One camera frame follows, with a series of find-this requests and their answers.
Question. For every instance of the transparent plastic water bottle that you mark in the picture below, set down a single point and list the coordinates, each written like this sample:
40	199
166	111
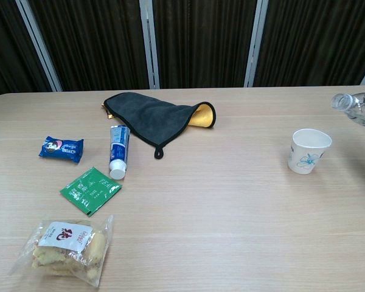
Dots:
356	109

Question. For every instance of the white paper cup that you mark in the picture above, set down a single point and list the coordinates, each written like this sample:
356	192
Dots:
307	155

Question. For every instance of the black fabric screen panel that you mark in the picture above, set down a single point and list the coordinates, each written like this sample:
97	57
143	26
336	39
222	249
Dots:
6	45
94	42
313	39
200	39

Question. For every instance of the dark grey yellow cloth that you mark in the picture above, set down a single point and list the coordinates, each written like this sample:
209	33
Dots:
152	118

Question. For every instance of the blue white toothpaste tube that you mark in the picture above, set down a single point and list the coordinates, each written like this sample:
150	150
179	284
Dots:
119	149

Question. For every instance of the green tea sachet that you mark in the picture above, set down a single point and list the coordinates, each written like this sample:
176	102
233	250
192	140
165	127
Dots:
89	190

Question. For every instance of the blue cookie packet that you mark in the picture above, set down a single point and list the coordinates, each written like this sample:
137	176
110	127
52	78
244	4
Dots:
61	149

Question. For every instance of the clear bag of pastry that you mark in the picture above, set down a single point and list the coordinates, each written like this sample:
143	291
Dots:
64	252

